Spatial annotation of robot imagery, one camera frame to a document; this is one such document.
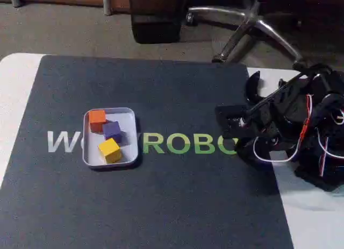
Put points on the purple cube block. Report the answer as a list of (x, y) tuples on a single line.
[(112, 130)]

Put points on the black WOWROBO printed mat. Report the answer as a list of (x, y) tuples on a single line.
[(134, 206)]

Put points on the yellow cube block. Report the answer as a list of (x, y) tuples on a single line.
[(108, 151)]

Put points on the pale lavender rectangular tray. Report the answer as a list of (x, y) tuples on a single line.
[(129, 152)]

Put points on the chrome office chair base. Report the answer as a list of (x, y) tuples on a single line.
[(258, 23)]

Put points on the black table clamp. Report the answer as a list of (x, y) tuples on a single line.
[(250, 90)]

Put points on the black square camera mount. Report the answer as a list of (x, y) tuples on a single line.
[(225, 114)]

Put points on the orange cube block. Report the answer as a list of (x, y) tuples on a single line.
[(97, 118)]

